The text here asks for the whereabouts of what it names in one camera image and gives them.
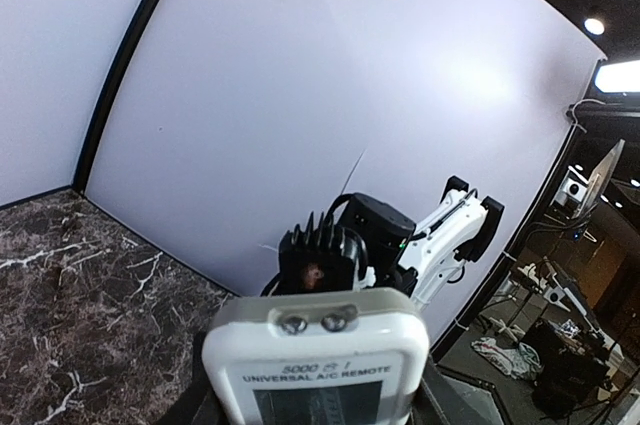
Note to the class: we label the white AC remote control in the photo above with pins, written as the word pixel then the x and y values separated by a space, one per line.
pixel 351 357

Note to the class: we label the background lab equipment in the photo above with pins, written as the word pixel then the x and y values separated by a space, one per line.
pixel 564 361

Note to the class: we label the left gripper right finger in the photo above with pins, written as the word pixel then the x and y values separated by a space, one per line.
pixel 446 396

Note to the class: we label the left black frame post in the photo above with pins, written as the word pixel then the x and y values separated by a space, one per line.
pixel 109 91

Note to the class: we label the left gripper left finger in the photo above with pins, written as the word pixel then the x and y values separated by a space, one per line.
pixel 198 403

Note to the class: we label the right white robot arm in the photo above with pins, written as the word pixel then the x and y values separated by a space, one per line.
pixel 420 258

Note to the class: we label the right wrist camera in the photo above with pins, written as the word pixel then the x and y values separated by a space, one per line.
pixel 322 256

